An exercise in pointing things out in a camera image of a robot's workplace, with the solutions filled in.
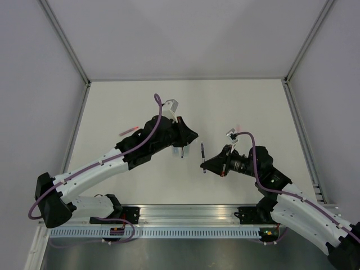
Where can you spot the white slotted cable duct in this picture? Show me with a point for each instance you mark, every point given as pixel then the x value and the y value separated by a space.
pixel 158 232

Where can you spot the red highlighter marker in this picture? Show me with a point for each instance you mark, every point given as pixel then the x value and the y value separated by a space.
pixel 128 131

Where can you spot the purple gel pen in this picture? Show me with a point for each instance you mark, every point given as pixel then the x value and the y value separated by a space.
pixel 202 156

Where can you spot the aluminium frame post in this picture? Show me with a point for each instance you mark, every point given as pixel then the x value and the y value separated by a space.
pixel 320 19
pixel 57 28

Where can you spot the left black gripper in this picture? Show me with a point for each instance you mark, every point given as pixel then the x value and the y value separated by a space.
pixel 185 135

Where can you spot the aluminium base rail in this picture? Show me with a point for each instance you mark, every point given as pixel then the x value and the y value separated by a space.
pixel 182 215

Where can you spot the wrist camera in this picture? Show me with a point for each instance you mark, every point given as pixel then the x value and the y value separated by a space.
pixel 232 136
pixel 169 108

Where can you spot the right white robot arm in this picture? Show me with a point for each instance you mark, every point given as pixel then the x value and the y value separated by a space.
pixel 284 203

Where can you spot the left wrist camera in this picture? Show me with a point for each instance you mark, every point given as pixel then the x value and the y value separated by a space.
pixel 169 108

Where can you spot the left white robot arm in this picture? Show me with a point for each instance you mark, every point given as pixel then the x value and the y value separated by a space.
pixel 58 198

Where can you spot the blue highlighter marker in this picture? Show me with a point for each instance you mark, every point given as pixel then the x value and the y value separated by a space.
pixel 175 152

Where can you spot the right aluminium frame post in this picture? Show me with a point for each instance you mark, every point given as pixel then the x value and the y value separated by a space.
pixel 320 19

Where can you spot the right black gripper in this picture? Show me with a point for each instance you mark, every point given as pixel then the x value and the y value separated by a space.
pixel 220 165

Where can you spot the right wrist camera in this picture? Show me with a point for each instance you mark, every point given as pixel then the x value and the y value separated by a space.
pixel 232 136

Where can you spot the left aluminium frame post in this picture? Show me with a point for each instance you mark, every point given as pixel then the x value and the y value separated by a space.
pixel 57 28

